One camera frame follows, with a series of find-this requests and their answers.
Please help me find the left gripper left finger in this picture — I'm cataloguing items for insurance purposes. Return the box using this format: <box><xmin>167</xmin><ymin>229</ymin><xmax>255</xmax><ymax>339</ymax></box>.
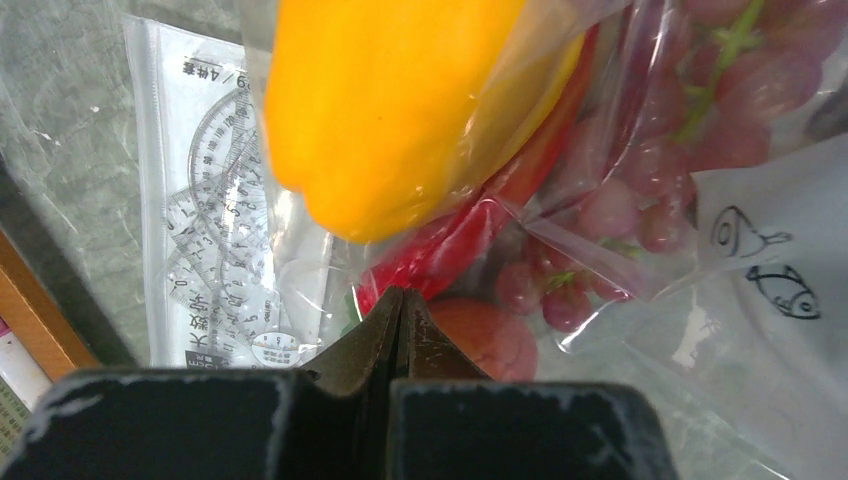
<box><xmin>1</xmin><ymin>287</ymin><xmax>405</xmax><ymax>479</ymax></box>

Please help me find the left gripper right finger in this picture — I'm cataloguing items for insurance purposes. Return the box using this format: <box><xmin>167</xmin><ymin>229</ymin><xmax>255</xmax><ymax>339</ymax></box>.
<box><xmin>387</xmin><ymin>303</ymin><xmax>678</xmax><ymax>479</ymax></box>

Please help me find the clear zip top bag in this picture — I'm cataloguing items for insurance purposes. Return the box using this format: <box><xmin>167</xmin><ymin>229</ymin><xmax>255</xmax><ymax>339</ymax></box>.
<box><xmin>239</xmin><ymin>1</ymin><xmax>847</xmax><ymax>479</ymax></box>

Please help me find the yellow fake bell pepper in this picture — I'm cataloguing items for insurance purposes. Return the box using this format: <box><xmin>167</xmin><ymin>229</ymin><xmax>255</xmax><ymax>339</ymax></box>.
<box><xmin>264</xmin><ymin>1</ymin><xmax>586</xmax><ymax>243</ymax></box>

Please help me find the red fake grape bunch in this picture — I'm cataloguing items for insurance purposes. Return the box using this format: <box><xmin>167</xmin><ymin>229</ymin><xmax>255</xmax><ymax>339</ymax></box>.
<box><xmin>494</xmin><ymin>1</ymin><xmax>847</xmax><ymax>333</ymax></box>

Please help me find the fake peach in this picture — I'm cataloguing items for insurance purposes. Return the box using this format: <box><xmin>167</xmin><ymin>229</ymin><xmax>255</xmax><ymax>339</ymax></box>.
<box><xmin>428</xmin><ymin>298</ymin><xmax>538</xmax><ymax>382</ymax></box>

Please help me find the white blister pack card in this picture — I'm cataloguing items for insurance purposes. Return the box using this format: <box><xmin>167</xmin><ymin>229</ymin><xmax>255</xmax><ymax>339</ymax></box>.
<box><xmin>123</xmin><ymin>16</ymin><xmax>332</xmax><ymax>369</ymax></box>

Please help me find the white tape dispenser pack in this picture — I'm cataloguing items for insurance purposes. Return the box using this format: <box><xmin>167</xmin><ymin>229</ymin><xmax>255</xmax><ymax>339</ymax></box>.
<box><xmin>1</xmin><ymin>321</ymin><xmax>52</xmax><ymax>463</ymax></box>

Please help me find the orange wooden rack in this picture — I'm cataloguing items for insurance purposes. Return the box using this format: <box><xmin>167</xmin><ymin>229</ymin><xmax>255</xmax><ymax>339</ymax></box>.
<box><xmin>1</xmin><ymin>235</ymin><xmax>100</xmax><ymax>380</ymax></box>

